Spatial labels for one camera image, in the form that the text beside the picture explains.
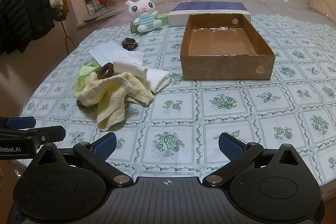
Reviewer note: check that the white thin cloth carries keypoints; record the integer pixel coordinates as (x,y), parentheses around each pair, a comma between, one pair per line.
(103,52)

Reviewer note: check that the white towel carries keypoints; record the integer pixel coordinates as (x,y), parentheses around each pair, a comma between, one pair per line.
(126,61)

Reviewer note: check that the green carton box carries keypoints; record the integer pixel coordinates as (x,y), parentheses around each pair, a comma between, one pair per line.
(164,19)

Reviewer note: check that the brown cardboard box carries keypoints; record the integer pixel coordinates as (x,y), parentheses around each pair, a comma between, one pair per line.
(223,66)

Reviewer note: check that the white small washcloth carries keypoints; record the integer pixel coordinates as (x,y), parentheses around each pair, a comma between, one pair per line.
(157,81)

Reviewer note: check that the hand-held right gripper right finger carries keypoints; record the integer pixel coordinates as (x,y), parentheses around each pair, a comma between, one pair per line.
(231,146)

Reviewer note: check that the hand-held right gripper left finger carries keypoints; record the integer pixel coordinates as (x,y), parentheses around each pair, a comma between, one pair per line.
(106,146)

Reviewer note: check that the red white small item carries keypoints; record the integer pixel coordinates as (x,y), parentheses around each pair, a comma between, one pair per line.
(101,1)

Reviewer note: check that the green microfiber cloth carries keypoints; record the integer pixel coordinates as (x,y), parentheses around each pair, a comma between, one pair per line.
(86,73)

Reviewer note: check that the gold clothes rack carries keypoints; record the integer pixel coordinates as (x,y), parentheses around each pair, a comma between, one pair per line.
(68,39)

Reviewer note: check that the purple white flat box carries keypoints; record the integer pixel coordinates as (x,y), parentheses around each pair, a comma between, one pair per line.
(210,7)

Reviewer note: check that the brown fuzzy scrunchie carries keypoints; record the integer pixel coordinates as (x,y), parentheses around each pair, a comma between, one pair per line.
(100,74)

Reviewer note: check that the white bunny plush toy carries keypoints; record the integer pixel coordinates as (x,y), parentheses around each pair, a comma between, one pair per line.
(145,18)

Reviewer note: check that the yellow terry towel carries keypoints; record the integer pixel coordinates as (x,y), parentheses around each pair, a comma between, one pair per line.
(113,98)

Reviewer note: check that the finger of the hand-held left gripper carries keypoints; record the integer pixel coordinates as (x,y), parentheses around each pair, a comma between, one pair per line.
(21,122)
(50,133)

